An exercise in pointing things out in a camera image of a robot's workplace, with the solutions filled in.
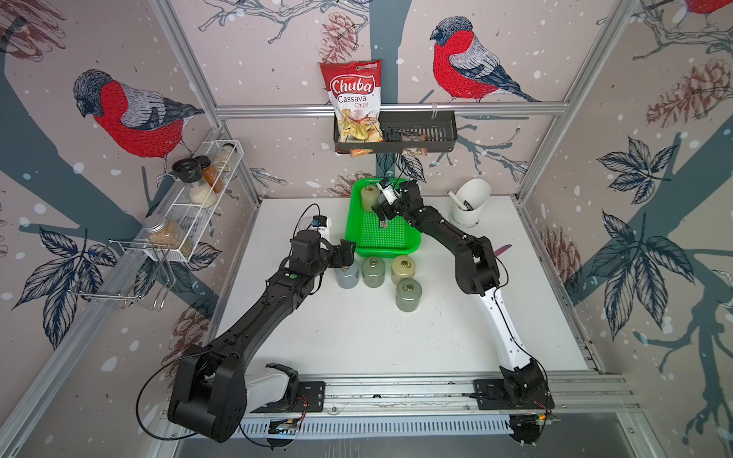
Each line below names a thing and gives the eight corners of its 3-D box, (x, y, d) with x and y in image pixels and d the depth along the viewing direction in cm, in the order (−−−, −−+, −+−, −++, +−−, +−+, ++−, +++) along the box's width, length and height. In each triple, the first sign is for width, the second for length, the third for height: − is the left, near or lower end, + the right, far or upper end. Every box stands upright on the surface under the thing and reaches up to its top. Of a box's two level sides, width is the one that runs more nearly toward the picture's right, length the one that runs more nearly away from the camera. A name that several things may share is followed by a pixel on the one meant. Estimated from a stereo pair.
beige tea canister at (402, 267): (392, 284, 95) (393, 273, 89) (391, 267, 100) (392, 255, 94) (413, 284, 95) (415, 273, 89) (411, 267, 100) (413, 255, 94)
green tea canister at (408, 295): (396, 311, 91) (397, 299, 84) (394, 287, 96) (396, 273, 89) (419, 311, 91) (423, 299, 84) (417, 287, 96) (420, 273, 89)
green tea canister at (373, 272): (362, 288, 96) (361, 274, 89) (362, 271, 101) (361, 257, 93) (384, 288, 96) (385, 274, 89) (384, 271, 101) (384, 257, 93)
